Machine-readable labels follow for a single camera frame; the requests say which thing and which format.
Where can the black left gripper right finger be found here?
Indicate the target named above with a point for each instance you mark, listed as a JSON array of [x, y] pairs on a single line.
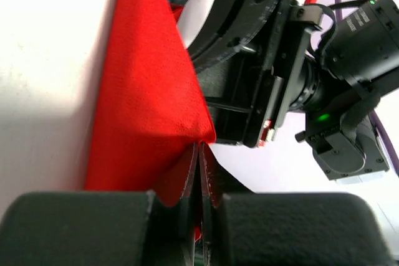
[[240, 227]]

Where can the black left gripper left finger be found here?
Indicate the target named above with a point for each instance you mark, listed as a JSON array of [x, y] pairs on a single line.
[[155, 227]]

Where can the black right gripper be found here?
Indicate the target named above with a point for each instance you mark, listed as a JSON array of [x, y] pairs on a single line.
[[249, 95]]

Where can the red paper napkin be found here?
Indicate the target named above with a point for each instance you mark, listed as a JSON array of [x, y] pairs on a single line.
[[150, 113]]

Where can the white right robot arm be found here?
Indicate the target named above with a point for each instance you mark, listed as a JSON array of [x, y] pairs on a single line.
[[349, 65]]

